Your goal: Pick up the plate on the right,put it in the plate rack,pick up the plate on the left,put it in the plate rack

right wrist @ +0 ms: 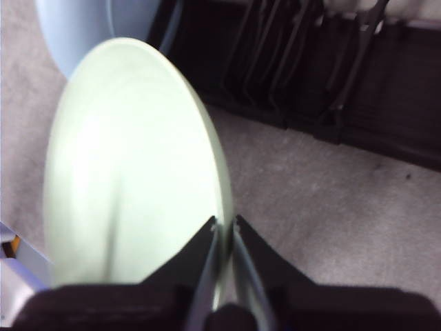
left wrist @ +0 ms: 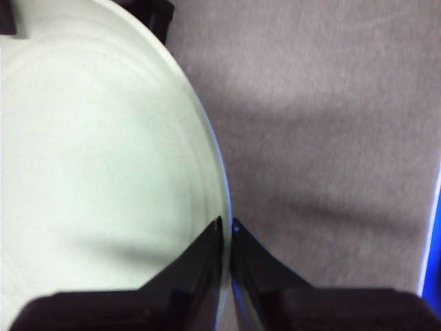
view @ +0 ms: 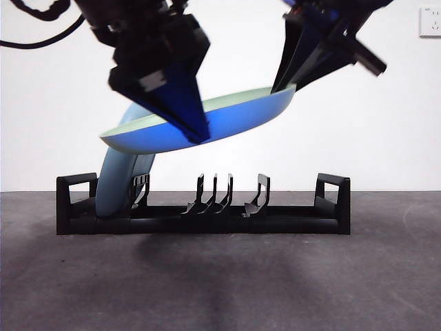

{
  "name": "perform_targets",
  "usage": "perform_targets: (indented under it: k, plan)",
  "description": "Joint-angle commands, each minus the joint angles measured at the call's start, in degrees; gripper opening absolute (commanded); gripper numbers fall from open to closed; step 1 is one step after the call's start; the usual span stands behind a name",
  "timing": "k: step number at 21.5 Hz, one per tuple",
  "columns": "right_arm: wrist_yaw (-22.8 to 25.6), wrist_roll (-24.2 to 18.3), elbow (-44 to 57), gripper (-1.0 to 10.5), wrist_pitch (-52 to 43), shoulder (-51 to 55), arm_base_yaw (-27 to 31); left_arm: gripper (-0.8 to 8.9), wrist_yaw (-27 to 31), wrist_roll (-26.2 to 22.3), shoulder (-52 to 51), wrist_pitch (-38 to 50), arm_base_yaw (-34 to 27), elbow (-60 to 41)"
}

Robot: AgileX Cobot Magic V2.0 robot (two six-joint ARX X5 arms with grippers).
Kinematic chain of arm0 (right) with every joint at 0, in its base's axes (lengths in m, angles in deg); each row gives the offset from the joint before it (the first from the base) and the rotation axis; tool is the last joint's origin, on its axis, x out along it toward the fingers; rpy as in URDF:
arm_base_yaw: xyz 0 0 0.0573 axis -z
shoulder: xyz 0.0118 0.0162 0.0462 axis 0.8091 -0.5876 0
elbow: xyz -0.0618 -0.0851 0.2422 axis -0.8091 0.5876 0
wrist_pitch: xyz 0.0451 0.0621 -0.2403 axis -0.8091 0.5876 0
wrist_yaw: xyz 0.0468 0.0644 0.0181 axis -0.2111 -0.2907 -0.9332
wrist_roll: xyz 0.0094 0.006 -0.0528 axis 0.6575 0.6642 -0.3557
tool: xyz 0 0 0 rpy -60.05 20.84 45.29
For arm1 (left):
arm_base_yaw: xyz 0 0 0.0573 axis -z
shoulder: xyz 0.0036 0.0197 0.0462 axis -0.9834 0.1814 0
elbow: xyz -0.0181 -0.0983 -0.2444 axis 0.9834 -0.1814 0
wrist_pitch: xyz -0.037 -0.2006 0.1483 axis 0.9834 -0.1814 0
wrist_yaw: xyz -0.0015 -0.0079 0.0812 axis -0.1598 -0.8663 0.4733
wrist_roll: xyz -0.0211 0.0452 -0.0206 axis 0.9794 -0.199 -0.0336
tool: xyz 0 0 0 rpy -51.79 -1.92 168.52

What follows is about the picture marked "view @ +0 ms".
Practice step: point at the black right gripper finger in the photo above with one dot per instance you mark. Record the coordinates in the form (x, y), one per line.
(287, 51)
(320, 65)

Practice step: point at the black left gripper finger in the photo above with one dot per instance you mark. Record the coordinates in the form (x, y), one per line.
(187, 100)
(162, 107)

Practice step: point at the green round plate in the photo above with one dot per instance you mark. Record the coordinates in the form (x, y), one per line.
(241, 113)

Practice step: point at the blue round plate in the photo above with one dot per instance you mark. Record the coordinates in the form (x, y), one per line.
(110, 186)

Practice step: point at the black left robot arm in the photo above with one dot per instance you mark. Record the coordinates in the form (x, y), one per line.
(117, 10)

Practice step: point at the black plastic plate rack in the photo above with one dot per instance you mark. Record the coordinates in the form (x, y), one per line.
(62, 207)

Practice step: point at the white wall socket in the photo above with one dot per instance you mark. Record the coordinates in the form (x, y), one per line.
(430, 22)

